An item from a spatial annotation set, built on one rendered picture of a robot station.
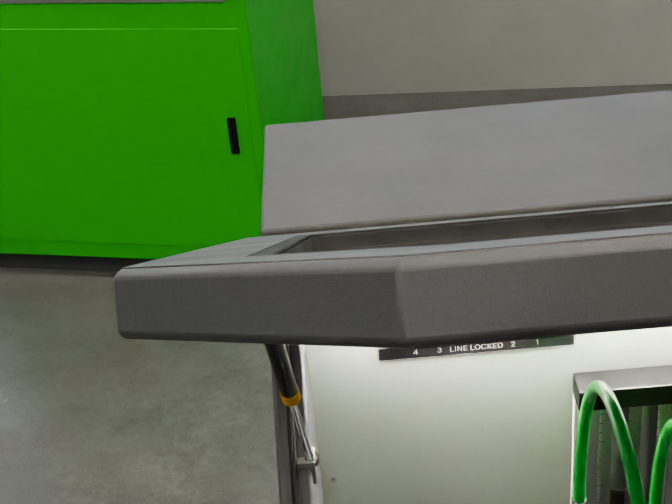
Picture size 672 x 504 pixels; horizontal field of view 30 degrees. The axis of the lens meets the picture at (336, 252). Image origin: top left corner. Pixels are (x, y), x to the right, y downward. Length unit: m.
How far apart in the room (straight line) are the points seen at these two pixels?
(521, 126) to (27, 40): 2.51
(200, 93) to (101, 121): 0.35
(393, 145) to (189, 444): 2.03
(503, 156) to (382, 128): 0.18
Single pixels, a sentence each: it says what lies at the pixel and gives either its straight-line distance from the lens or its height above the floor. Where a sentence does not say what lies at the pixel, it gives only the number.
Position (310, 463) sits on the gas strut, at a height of 1.31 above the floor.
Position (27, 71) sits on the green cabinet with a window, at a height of 0.75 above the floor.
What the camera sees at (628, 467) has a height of 1.42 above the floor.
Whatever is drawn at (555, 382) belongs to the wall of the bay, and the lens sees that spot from 1.55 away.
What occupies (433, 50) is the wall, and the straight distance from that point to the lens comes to 5.23.
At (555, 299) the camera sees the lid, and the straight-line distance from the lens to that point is 0.50.
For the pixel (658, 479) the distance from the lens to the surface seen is 1.50.
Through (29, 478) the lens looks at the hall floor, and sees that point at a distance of 3.54.
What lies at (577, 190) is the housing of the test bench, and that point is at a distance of 1.49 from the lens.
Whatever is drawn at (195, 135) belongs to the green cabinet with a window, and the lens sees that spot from 3.88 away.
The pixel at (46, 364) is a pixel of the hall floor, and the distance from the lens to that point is 3.94.
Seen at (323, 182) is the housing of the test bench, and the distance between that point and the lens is 1.53.
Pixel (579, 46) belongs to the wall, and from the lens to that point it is 5.25.
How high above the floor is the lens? 2.23
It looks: 32 degrees down
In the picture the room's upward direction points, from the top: 5 degrees counter-clockwise
